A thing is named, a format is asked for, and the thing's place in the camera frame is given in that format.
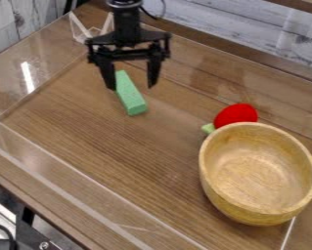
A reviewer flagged black table leg bracket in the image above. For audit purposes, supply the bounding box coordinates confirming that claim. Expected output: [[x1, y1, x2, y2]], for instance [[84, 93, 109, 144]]
[[16, 206, 62, 250]]

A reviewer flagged green rectangular block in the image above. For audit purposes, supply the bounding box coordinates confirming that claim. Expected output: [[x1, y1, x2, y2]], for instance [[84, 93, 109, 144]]
[[115, 70, 147, 116]]

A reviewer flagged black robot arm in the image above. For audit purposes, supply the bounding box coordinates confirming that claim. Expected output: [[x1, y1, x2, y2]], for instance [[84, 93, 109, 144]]
[[84, 0, 172, 91]]

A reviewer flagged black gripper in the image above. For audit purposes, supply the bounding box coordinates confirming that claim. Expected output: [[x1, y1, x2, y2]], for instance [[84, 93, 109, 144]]
[[84, 30, 172, 91]]

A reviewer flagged black cable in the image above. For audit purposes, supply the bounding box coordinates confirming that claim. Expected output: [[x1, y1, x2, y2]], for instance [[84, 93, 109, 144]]
[[0, 222, 20, 250]]

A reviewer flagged red plush strawberry toy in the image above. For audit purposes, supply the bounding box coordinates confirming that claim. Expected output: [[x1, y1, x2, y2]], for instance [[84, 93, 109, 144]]
[[201, 104, 259, 135]]

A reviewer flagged clear acrylic tray wall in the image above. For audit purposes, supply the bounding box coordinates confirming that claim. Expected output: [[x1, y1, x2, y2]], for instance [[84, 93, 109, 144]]
[[0, 122, 208, 250]]

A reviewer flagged wooden bowl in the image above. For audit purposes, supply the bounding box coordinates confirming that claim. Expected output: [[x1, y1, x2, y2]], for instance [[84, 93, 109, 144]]
[[198, 122, 312, 227]]

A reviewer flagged clear acrylic corner bracket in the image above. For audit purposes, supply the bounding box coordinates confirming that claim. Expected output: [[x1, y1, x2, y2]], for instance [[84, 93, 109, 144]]
[[68, 13, 114, 44]]

